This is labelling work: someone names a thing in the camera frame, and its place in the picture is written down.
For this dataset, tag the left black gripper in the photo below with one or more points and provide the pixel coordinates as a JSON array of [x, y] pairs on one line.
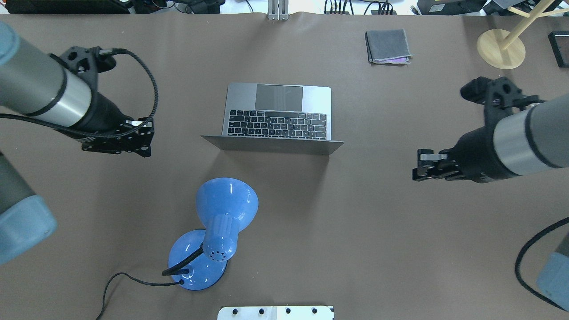
[[103, 116]]

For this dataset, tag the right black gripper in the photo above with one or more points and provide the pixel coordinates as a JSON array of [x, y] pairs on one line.
[[474, 152]]

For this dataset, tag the grey laptop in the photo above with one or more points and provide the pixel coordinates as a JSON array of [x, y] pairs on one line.
[[296, 119]]

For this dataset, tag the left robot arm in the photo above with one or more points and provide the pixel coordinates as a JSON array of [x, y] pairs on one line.
[[61, 93]]

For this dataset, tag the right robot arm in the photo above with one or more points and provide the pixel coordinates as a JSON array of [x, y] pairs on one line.
[[507, 146]]

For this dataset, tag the wooden mug tree stand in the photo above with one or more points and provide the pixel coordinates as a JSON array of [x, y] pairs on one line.
[[503, 49]]

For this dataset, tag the folded grey cloth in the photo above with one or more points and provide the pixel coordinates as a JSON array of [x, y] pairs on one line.
[[387, 47]]

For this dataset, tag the blue desk lamp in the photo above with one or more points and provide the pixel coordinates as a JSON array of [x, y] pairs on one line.
[[198, 259]]

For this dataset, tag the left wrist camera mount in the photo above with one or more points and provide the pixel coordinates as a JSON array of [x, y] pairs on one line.
[[86, 63]]

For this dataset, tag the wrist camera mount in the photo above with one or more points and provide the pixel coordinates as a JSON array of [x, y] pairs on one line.
[[86, 63], [500, 98]]

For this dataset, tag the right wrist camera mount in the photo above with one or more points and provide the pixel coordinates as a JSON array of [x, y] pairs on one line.
[[500, 98]]

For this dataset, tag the aluminium frame post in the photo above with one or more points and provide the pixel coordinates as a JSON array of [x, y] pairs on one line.
[[278, 10]]

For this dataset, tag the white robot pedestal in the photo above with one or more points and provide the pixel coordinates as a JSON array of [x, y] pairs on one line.
[[292, 312]]

